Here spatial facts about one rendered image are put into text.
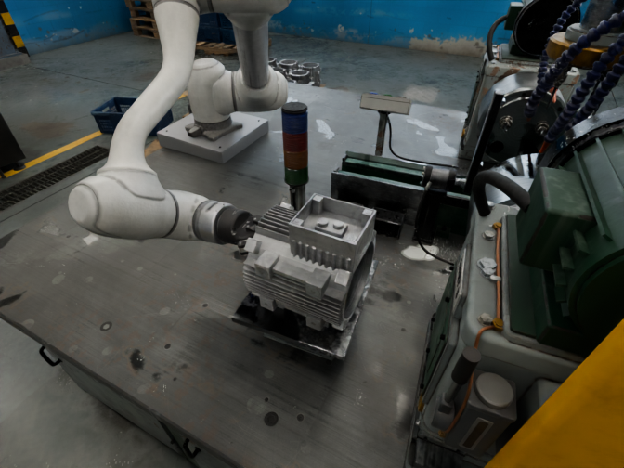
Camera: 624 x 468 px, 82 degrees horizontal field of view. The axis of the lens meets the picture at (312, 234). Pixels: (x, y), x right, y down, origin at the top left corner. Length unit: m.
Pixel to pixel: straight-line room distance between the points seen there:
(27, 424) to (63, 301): 0.95
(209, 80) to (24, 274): 0.88
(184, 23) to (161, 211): 0.45
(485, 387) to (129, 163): 0.65
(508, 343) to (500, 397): 0.07
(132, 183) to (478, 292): 0.58
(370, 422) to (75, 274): 0.85
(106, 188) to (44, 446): 1.38
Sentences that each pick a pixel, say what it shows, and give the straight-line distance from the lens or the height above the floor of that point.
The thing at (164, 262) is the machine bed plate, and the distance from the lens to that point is 1.09.
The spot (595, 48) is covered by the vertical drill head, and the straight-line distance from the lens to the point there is 0.98.
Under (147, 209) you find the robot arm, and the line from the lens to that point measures 0.70.
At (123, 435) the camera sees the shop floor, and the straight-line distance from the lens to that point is 1.78.
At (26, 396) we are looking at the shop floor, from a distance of 2.07.
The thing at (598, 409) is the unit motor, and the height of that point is 1.21.
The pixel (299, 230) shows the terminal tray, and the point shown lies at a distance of 0.59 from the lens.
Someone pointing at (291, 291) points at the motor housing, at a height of 1.03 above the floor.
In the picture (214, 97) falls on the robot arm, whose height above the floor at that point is 1.02.
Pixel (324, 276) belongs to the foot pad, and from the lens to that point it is 0.60.
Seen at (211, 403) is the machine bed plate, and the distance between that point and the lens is 0.81.
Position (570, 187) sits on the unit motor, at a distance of 0.45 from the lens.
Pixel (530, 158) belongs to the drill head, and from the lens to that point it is 0.87.
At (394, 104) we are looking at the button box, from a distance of 1.33.
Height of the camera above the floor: 1.51
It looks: 41 degrees down
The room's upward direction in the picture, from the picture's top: straight up
